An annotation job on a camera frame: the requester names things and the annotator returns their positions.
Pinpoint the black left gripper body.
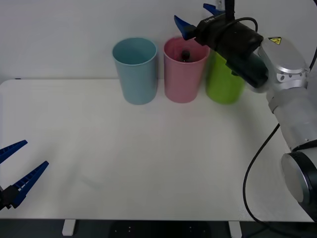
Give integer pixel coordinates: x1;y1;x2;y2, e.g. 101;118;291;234
0;187;11;212

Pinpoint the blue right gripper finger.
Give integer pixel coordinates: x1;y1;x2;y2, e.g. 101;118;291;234
203;2;225;16
173;15;198;41

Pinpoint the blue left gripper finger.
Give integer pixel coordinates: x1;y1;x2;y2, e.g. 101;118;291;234
2;161;50;209
0;139;28;165

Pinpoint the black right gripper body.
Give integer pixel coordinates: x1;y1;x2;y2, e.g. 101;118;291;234
194;13;233;52

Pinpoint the pink plastic bin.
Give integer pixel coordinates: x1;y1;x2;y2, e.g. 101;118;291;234
162;36;211;104

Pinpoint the green plastic bin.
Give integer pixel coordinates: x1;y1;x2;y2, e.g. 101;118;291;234
205;49;246;105

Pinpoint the white table leg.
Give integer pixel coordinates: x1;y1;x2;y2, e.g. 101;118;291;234
228;221;242;238
61;219;76;237

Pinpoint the pale blue plastic bin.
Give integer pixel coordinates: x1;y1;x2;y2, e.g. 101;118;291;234
111;37;158;106

